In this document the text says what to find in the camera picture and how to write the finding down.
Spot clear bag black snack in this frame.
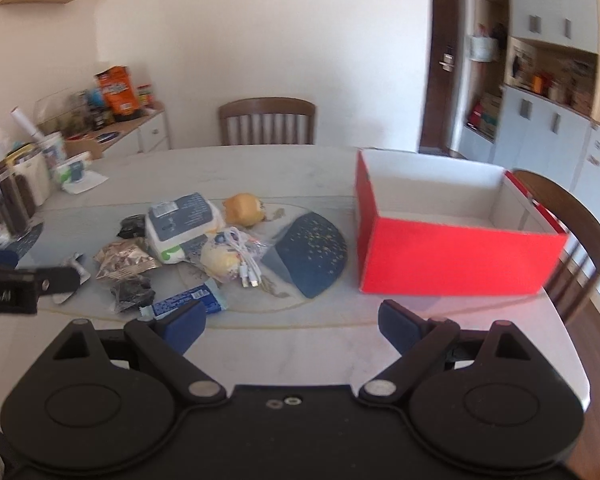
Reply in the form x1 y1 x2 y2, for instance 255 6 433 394
110 275 156 313

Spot blue wafer packet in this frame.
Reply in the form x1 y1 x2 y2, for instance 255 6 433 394
140 278 228 320

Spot gold foil snack bag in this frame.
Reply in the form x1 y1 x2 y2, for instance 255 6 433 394
94 238 161 281

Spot blueberry bread packet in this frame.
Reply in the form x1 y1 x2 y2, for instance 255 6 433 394
188 226 270 288

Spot black sesame snack packet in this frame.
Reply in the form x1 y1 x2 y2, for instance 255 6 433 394
117 214 146 240

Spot white blue tissue pack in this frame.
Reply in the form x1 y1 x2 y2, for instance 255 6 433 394
145 193 225 264

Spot yellow plush toy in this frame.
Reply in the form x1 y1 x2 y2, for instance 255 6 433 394
223 193 265 228

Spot silver white foil packet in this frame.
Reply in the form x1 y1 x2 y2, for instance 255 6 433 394
52 252 91 304

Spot green white tissue box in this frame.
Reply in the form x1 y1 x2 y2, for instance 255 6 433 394
52 152 93 185

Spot red cardboard box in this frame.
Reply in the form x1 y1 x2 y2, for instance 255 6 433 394
355 150 568 297

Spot white sideboard cabinet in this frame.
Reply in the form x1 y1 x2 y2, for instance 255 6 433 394
65 102 171 159

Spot right wooden chair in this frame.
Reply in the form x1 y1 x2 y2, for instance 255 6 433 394
513 169 600 324

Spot wooden chair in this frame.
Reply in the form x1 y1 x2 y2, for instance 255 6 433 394
218 96 317 146
513 169 600 324

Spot orange snack bag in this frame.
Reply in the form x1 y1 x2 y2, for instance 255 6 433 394
95 66 142 122

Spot far wooden chair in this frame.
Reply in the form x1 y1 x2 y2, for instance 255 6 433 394
218 96 317 146

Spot white storage cupboards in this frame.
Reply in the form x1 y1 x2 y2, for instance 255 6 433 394
458 0 600 194

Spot hanging tote bag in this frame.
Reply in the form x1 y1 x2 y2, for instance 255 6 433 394
469 24 500 63

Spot dark wooden door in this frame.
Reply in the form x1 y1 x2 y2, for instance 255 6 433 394
419 0 466 154

